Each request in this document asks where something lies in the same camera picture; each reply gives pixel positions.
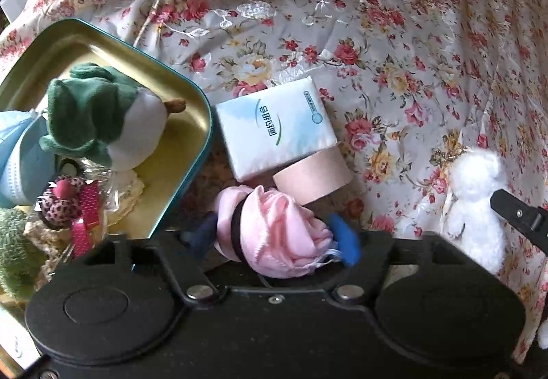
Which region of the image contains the green plush toy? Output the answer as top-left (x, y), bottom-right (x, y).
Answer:
top-left (39, 63), bottom-right (187, 172)

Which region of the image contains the blue face mask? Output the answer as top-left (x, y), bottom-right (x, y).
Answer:
top-left (0, 110), bottom-right (59, 208)

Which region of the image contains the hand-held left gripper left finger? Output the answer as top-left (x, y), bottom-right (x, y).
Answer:
top-left (76, 214), bottom-right (220, 303)

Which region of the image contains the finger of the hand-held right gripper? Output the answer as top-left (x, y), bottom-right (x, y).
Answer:
top-left (490, 188), bottom-right (548, 254)

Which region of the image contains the floral bedspread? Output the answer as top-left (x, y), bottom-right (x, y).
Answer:
top-left (0, 0), bottom-right (548, 367)

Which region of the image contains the beige tape roll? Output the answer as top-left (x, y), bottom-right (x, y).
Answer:
top-left (273, 146), bottom-right (354, 207)

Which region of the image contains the green knitted scrubber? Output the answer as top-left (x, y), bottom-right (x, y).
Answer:
top-left (0, 208), bottom-right (49, 303)

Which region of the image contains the pink leopard hair bow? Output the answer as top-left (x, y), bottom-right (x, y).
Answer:
top-left (40, 175), bottom-right (102, 260)

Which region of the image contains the white tissue pack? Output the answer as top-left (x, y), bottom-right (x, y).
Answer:
top-left (214, 76), bottom-right (339, 183)

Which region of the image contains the pink cloth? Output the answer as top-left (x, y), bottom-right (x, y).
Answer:
top-left (213, 185), bottom-right (339, 279)

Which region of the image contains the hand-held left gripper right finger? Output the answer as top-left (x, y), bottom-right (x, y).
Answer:
top-left (329, 213), bottom-right (469, 305)

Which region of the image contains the teal and gold tin box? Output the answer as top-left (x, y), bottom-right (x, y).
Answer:
top-left (0, 18), bottom-right (213, 375)

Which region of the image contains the white plush bear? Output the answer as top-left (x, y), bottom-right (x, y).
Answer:
top-left (441, 150), bottom-right (508, 275)

